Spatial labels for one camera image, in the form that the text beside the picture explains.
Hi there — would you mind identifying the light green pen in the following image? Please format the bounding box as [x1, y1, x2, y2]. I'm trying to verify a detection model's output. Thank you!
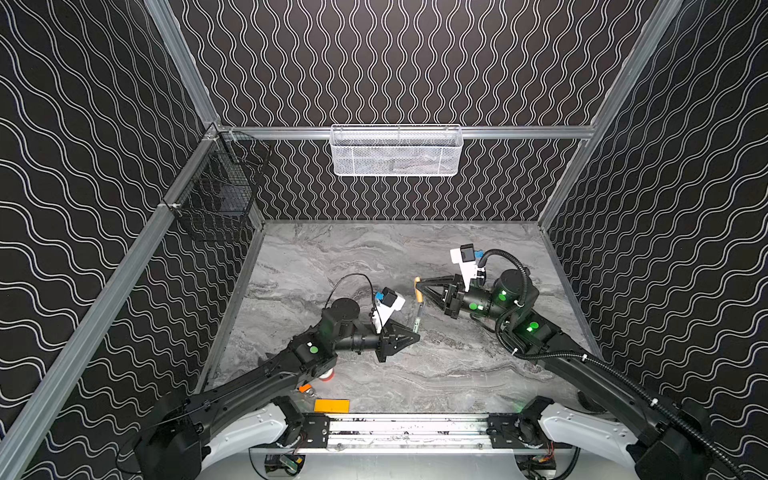
[412, 302, 424, 333]

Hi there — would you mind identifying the tan pen cap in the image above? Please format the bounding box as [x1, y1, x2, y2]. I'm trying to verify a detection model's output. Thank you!
[414, 277, 424, 304]

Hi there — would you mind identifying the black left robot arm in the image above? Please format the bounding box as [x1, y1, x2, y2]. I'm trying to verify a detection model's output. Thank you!
[128, 298, 420, 479]

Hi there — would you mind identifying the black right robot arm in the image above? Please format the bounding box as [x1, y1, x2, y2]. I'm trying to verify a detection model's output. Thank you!
[414, 244, 746, 479]

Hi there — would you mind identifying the red white tape roll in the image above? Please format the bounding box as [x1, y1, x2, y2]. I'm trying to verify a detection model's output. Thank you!
[319, 369, 334, 382]

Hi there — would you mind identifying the yellow card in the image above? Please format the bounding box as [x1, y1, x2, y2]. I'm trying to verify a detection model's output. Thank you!
[314, 398, 351, 414]

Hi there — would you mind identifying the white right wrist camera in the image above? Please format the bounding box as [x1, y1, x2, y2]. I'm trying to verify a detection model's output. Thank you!
[450, 243, 486, 292]

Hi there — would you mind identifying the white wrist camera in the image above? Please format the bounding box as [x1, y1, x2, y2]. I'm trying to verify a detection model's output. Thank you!
[371, 287, 405, 334]
[450, 243, 486, 292]

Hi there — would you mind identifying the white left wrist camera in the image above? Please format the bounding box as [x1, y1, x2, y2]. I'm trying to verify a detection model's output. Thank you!
[371, 287, 405, 334]

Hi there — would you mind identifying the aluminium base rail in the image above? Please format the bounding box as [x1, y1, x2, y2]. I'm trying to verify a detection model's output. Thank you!
[167, 411, 649, 454]

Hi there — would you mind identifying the white wire mesh basket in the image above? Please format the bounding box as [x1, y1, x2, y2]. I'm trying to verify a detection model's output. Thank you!
[329, 124, 464, 177]

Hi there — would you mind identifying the black wire mesh basket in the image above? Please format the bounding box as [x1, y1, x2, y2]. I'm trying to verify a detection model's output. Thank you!
[163, 124, 274, 243]

